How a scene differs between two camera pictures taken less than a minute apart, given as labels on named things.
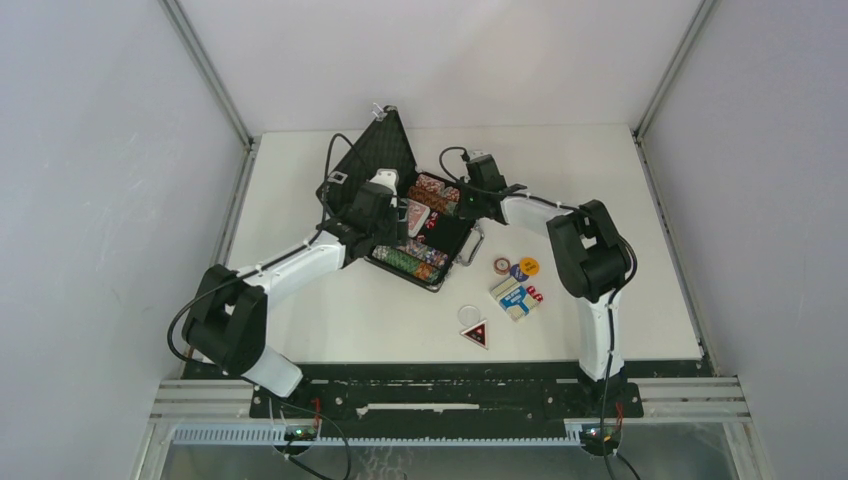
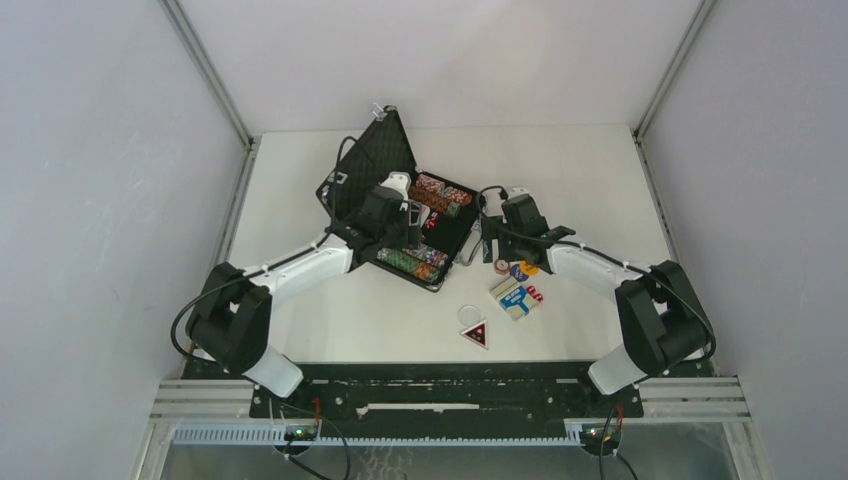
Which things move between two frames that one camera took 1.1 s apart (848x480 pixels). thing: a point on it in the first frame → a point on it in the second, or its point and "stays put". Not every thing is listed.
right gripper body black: [469, 198] → [511, 243]
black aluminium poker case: [438, 238] stays put
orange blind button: [529, 266] stays put
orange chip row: [432, 199] stays put
